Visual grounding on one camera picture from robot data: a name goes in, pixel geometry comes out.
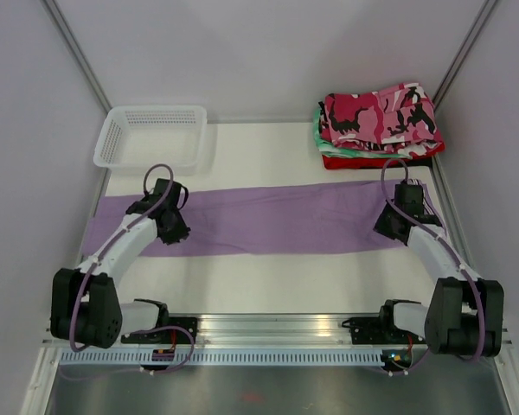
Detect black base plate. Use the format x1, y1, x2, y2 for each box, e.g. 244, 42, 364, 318
120, 316, 198, 346
341, 316, 425, 346

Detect aluminium frame post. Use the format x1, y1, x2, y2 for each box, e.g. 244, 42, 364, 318
40, 0, 112, 115
433, 0, 501, 107

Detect white plastic basket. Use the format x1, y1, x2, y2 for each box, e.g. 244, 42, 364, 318
93, 105, 208, 176

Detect lilac trousers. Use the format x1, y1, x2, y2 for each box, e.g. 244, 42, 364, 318
82, 177, 447, 260

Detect pink camouflage trousers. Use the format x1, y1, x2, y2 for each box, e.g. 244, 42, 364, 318
319, 82, 444, 156

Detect green tie-dye folded trousers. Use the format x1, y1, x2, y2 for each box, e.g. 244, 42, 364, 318
312, 109, 413, 160

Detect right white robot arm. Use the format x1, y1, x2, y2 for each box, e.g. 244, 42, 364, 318
375, 180, 504, 360

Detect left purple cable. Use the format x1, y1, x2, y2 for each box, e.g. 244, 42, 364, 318
68, 163, 176, 354

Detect white slotted cable duct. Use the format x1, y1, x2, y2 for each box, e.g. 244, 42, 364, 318
60, 348, 408, 367

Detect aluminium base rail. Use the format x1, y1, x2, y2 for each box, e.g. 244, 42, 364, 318
42, 311, 514, 347

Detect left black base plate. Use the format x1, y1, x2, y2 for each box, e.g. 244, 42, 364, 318
120, 316, 198, 346

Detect left aluminium frame post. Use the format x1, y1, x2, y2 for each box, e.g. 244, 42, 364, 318
40, 0, 112, 115

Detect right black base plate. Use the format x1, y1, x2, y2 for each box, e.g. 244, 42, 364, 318
341, 316, 425, 346

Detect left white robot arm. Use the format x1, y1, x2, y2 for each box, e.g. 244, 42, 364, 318
49, 179, 190, 352

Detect red folded trousers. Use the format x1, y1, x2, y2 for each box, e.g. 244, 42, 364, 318
321, 142, 446, 170

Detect right aluminium frame post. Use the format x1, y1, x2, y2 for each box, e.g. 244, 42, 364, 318
433, 0, 501, 107

